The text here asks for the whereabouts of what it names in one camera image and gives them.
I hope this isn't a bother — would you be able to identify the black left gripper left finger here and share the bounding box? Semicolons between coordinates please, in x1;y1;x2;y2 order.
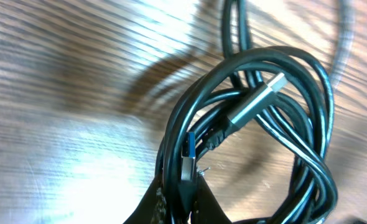
124;175;167;224

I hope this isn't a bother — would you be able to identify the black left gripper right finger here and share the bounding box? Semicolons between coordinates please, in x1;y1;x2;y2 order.
191;175;232;224

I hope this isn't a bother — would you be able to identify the black USB-A cable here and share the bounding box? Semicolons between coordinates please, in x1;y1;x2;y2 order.
154;45;338;224

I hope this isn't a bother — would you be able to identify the black USB-C cable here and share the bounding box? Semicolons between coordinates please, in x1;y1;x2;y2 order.
202;0;355;152

